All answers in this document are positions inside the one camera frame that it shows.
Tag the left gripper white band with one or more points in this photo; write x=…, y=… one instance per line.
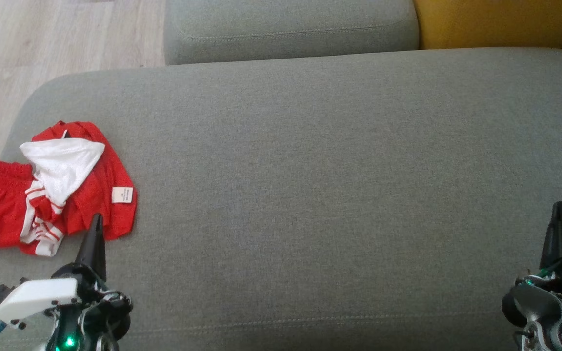
x=42, y=297

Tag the yellow sofa backrest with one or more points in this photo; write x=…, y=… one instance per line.
x=495, y=22

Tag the large grey sofa seat cushion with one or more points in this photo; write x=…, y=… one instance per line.
x=310, y=170

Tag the small grey sofa seat cushion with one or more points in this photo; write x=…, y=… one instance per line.
x=286, y=19

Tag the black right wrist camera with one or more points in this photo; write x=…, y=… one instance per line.
x=530, y=302

